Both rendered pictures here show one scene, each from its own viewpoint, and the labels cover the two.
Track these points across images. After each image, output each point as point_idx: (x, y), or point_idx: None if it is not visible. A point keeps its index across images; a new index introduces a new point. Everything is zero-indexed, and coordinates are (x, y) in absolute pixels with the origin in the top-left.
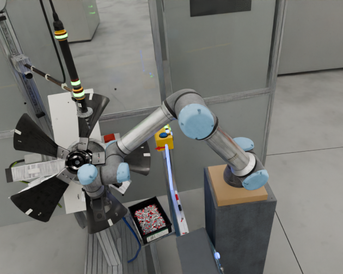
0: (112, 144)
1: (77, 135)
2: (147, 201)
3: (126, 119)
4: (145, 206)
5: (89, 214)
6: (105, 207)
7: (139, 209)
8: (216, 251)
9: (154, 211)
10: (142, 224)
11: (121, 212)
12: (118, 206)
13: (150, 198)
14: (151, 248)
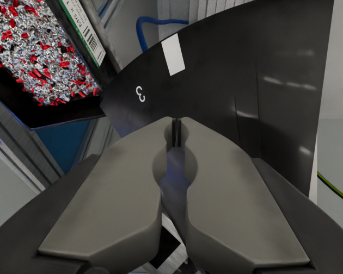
0: None
1: None
2: (58, 117)
3: (142, 269)
4: (73, 105)
5: (294, 125)
6: (126, 206)
7: (92, 98)
8: None
9: (27, 78)
10: (55, 33)
11: (120, 96)
12: (129, 128)
13: (46, 128)
14: (112, 3)
